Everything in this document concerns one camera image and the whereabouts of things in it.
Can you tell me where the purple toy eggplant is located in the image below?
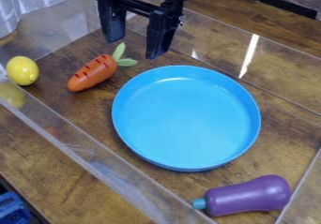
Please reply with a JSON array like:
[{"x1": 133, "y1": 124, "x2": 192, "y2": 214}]
[{"x1": 191, "y1": 174, "x2": 291, "y2": 217}]

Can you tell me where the black bar on floor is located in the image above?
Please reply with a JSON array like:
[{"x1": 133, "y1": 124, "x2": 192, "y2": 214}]
[{"x1": 254, "y1": 0, "x2": 317, "y2": 20}]

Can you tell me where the yellow toy lemon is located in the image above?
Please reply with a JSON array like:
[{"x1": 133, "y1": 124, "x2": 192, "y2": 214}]
[{"x1": 6, "y1": 56, "x2": 38, "y2": 86}]

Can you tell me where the clear acrylic enclosure wall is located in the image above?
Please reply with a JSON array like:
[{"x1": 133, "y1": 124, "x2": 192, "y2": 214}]
[{"x1": 0, "y1": 0, "x2": 321, "y2": 224}]

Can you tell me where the blue plastic crate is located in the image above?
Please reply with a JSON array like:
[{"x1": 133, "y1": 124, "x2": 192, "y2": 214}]
[{"x1": 0, "y1": 192, "x2": 30, "y2": 224}]

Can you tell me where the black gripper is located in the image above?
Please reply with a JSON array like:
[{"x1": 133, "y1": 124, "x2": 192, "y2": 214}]
[{"x1": 96, "y1": 0, "x2": 186, "y2": 60}]

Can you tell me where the orange toy carrot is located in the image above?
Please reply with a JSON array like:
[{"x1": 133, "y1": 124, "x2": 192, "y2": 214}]
[{"x1": 66, "y1": 42, "x2": 137, "y2": 92}]

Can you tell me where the round blue tray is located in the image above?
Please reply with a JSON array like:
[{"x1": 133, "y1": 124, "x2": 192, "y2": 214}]
[{"x1": 111, "y1": 66, "x2": 260, "y2": 172}]

